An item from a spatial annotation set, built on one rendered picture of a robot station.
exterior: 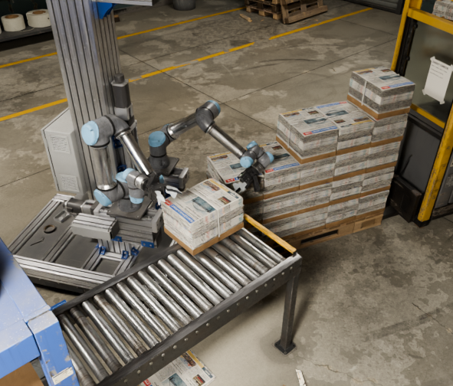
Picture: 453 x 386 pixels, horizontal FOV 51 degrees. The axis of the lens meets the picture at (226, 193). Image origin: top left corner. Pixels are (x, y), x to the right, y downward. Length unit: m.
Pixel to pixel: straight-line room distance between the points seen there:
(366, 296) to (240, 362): 1.08
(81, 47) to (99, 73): 0.16
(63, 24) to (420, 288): 2.97
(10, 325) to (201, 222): 1.30
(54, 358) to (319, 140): 2.35
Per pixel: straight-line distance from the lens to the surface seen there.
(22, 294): 1.58
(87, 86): 2.87
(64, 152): 3.14
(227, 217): 2.67
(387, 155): 3.84
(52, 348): 1.54
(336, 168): 3.58
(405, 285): 3.82
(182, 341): 2.31
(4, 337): 1.49
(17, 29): 8.62
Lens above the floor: 2.64
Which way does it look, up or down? 36 degrees down
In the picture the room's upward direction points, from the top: straight up
